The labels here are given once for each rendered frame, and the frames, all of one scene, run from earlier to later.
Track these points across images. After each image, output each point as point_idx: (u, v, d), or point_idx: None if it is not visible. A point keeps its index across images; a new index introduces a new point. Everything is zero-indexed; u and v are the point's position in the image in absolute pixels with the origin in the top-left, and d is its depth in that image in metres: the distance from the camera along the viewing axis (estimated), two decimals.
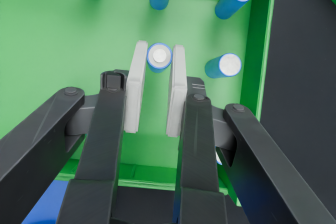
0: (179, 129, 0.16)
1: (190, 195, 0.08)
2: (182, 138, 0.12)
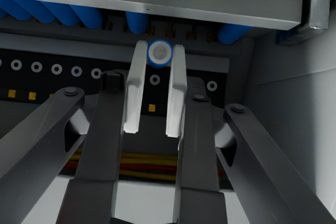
0: (179, 129, 0.16)
1: (190, 195, 0.08)
2: (182, 138, 0.12)
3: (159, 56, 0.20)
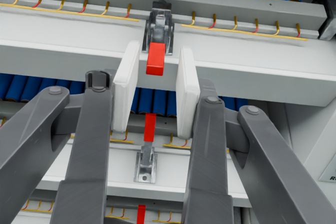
0: (191, 132, 0.16)
1: (198, 196, 0.08)
2: (193, 139, 0.12)
3: None
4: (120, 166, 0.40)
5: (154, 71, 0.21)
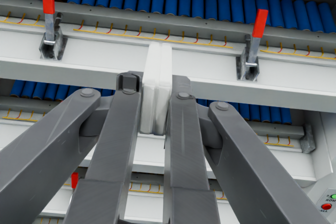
0: (165, 128, 0.16)
1: (182, 195, 0.08)
2: (169, 137, 0.12)
3: None
4: None
5: (263, 9, 0.38)
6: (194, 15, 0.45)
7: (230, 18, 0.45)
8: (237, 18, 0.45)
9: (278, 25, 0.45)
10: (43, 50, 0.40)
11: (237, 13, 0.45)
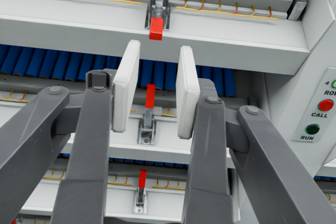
0: (191, 132, 0.16)
1: (198, 196, 0.08)
2: (193, 139, 0.12)
3: None
4: (125, 131, 0.47)
5: (155, 36, 0.28)
6: None
7: None
8: None
9: None
10: None
11: None
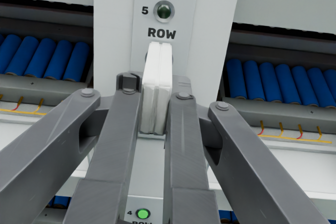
0: (165, 128, 0.16)
1: (182, 195, 0.08)
2: (169, 137, 0.12)
3: None
4: None
5: None
6: None
7: None
8: None
9: None
10: None
11: None
